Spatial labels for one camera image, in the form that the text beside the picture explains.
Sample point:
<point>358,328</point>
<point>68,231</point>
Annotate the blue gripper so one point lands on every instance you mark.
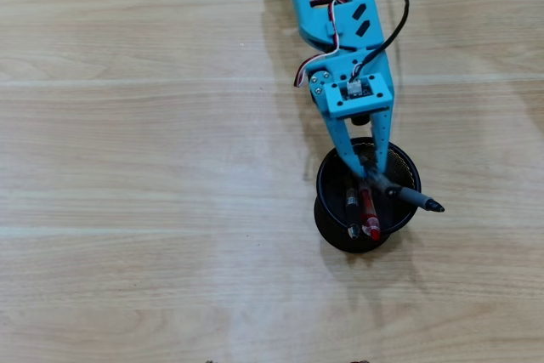
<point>340,70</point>

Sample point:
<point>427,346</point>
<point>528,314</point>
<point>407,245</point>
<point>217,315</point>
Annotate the black grip retractable pen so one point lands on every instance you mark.
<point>351,210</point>

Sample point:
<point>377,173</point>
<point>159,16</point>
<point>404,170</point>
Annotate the red retractable pen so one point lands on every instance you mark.
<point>369,214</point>

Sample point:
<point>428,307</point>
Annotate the grey grip retractable pen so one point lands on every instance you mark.
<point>414,198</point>

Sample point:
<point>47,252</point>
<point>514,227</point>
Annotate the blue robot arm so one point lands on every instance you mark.
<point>314,18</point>

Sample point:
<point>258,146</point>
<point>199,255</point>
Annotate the black mesh pen holder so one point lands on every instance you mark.
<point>331,231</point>

